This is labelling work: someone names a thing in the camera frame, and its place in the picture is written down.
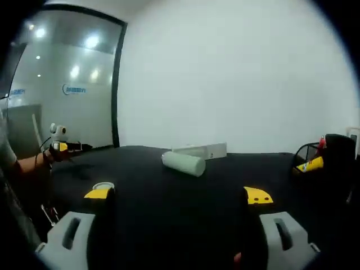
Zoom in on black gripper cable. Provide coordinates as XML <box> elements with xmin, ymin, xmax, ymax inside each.
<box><xmin>34</xmin><ymin>136</ymin><xmax>53</xmax><ymax>170</ymax></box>

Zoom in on pale green cup body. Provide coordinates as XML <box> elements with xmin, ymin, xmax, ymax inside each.
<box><xmin>161</xmin><ymin>151</ymin><xmax>206</xmax><ymax>178</ymax></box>

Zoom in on frosted glass partition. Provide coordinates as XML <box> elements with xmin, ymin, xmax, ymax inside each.
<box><xmin>0</xmin><ymin>7</ymin><xmax>128</xmax><ymax>149</ymax></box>

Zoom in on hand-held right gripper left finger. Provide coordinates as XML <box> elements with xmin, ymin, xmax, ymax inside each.
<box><xmin>35</xmin><ymin>187</ymin><xmax>116</xmax><ymax>270</ymax></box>

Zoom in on yellow tube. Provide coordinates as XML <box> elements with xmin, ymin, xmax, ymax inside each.
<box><xmin>293</xmin><ymin>156</ymin><xmax>325</xmax><ymax>173</ymax></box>

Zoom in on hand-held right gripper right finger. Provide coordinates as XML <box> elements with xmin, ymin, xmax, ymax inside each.
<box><xmin>238</xmin><ymin>186</ymin><xmax>321</xmax><ymax>270</ymax></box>

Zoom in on white cardboard box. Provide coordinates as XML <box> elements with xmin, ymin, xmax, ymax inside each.
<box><xmin>172</xmin><ymin>142</ymin><xmax>228</xmax><ymax>161</ymax></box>

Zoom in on black mesh basket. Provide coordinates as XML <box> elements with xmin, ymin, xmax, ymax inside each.
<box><xmin>291</xmin><ymin>143</ymin><xmax>327</xmax><ymax>177</ymax></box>

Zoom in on white door handle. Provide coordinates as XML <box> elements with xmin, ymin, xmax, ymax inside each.
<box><xmin>31</xmin><ymin>112</ymin><xmax>44</xmax><ymax>147</ymax></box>

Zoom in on white wall fixture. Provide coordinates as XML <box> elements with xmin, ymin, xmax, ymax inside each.
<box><xmin>345</xmin><ymin>126</ymin><xmax>359</xmax><ymax>155</ymax></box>

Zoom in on black bulky object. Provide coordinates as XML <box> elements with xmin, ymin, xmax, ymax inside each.
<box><xmin>323</xmin><ymin>133</ymin><xmax>358</xmax><ymax>173</ymax></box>

